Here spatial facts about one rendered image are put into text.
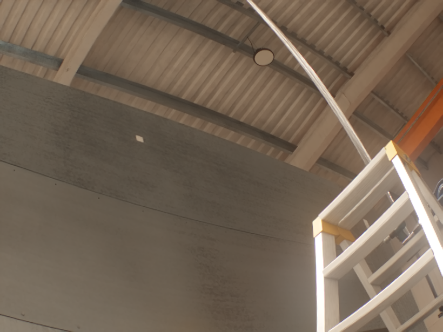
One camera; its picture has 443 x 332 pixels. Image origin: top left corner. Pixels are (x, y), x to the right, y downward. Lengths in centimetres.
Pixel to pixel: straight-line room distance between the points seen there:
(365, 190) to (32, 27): 655
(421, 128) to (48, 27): 726
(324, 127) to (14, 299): 884
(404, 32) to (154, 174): 779
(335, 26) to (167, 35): 305
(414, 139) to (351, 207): 826
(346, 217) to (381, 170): 19
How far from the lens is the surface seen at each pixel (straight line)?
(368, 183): 137
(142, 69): 806
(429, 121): 955
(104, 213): 156
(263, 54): 745
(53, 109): 181
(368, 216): 299
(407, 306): 271
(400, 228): 249
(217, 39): 788
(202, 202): 189
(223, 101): 892
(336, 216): 141
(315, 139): 975
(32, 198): 144
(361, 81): 938
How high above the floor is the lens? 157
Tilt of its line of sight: 42 degrees up
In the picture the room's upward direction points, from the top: 20 degrees counter-clockwise
